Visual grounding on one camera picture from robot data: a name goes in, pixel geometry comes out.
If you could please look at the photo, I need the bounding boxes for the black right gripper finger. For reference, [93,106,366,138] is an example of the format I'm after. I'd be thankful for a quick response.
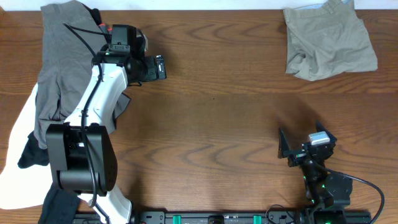
[277,128,290,159]
[315,120,335,139]

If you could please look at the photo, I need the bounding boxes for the black trousers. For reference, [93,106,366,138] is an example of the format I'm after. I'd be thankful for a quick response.
[17,131,80,224]

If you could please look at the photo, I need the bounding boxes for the grey shorts on pile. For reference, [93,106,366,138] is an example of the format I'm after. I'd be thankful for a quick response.
[34,1,106,149]

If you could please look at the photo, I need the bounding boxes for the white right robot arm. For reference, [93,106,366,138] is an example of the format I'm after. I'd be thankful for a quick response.
[278,121,353,223]

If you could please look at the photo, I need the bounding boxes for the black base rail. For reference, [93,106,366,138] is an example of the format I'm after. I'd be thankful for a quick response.
[73,210,374,224]

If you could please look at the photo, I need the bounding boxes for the khaki shorts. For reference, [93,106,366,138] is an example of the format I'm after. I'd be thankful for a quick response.
[283,0,378,81]

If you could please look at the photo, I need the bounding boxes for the black garment with red trim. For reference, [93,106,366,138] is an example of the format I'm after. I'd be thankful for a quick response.
[83,5,110,35]

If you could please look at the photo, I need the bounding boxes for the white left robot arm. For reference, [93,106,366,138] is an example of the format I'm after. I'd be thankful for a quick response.
[46,51,167,223]

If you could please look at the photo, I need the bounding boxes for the white garment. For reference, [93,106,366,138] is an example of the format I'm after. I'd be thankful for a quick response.
[1,85,52,210]

